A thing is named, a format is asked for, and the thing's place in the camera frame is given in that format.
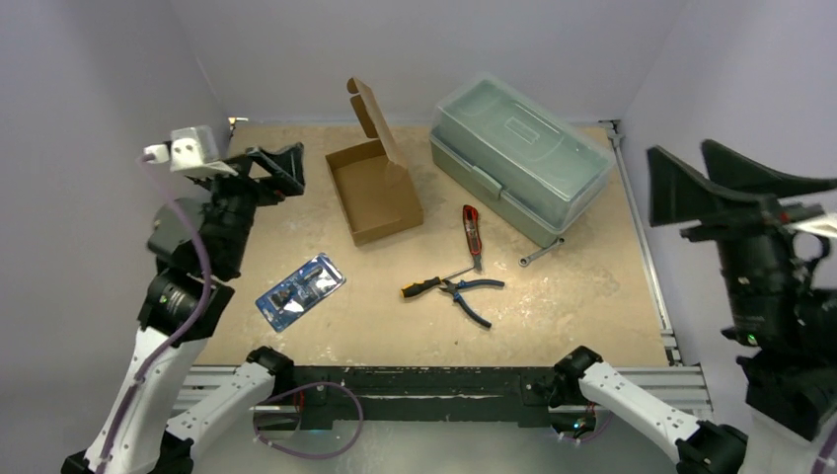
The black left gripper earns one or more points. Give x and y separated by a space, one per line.
283 167

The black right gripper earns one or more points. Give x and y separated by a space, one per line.
739 222

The brown cardboard express box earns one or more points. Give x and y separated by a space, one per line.
372 179

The blue packaged item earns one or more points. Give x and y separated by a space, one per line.
293 297

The red utility knife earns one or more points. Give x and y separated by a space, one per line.
470 217

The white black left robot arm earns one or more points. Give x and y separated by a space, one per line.
198 247

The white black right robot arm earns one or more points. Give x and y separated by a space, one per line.
787 410

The yellow black screwdriver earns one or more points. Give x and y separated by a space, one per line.
416 288

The silver wrench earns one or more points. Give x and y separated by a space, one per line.
527 260

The translucent green plastic toolbox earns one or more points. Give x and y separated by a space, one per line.
534 170

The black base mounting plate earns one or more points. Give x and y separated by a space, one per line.
316 397

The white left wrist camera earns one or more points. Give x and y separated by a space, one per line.
190 151

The aluminium frame rail right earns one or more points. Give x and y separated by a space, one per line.
615 137

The aluminium frame rail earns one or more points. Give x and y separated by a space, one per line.
615 137
694 445

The blue handled pliers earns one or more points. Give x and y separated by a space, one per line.
470 296

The aluminium front frame rail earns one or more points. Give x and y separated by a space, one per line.
694 445

